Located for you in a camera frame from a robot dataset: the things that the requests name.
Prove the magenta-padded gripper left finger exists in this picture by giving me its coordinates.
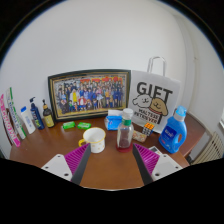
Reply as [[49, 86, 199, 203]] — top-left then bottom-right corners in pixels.
[[40, 143, 92, 185]]

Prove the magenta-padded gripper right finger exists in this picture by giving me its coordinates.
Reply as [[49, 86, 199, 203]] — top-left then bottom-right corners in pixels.
[[132, 143, 183, 186]]

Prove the clear plastic bottle green label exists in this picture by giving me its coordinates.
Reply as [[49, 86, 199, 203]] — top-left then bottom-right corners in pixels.
[[116, 107, 135, 151]]

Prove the blue detergent bottle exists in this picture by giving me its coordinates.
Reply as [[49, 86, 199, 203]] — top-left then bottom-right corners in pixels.
[[158, 105, 188, 154]]

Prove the colourful puzzle cube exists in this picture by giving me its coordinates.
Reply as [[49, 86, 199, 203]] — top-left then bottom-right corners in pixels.
[[142, 122, 156, 137]]

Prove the small green packet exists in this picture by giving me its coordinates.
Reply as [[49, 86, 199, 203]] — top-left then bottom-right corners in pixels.
[[62, 121, 77, 130], [77, 121, 92, 130]]

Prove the flat round red coaster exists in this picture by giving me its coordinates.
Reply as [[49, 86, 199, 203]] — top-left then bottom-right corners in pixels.
[[115, 143, 134, 154]]

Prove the white mug yellow rim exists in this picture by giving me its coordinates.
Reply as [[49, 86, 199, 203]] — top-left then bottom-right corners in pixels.
[[78, 126, 107, 154]]

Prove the white radiator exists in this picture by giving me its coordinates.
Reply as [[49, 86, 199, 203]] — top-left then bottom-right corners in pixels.
[[191, 131, 224, 165]]

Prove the white bottle blue cap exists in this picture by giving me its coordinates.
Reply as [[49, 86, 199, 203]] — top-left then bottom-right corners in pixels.
[[20, 106, 37, 135]]

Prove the dark blue pump bottle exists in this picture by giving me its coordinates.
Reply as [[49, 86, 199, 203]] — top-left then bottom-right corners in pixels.
[[29, 96, 46, 131]]

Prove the white paper gift bag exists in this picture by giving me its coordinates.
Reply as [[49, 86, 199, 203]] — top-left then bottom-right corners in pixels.
[[128, 56, 182, 134]]

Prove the framed group photo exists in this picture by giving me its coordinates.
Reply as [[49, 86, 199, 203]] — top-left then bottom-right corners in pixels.
[[47, 68, 132, 122]]

